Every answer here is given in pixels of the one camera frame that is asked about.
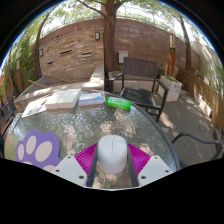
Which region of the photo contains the brown tree trunk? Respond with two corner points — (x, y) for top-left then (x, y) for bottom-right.
(102, 0), (122, 73)

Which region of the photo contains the open colourful magazine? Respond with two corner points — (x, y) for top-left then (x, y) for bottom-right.
(21, 96), (51, 118)

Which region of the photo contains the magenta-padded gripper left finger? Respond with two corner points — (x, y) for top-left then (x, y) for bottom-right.
(51, 142), (100, 188)

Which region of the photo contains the grey wall utility box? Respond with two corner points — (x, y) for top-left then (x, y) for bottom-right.
(117, 50), (129, 64)

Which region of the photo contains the wooden lamp post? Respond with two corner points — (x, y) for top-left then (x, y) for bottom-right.
(167, 33), (177, 78)
(15, 53), (25, 94)

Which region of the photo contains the white computer mouse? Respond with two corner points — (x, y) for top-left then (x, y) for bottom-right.
(96, 134), (129, 175)

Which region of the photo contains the blue and white book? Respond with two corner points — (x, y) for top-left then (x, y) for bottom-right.
(78, 92), (106, 107)

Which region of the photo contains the white rectangular planter box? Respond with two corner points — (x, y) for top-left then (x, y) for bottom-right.
(157, 75), (183, 102)

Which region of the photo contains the flat white box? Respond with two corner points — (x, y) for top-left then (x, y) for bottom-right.
(44, 89), (67, 110)
(58, 88), (82, 109)

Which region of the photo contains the black mesh-back chair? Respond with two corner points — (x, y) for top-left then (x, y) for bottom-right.
(0, 91), (18, 134)

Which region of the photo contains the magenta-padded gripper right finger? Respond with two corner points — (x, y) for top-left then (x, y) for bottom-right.
(126, 143), (174, 188)

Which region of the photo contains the black metal armchair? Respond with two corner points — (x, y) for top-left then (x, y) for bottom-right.
(171, 131), (224, 168)

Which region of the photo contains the dark wooden slatted armchair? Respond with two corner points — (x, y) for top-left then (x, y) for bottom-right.
(108, 56), (170, 123)

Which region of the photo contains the green wipes packet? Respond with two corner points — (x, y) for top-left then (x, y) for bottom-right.
(105, 96), (132, 111)

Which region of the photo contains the purple paw-shaped mouse pad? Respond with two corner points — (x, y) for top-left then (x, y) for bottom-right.
(14, 129), (62, 173)

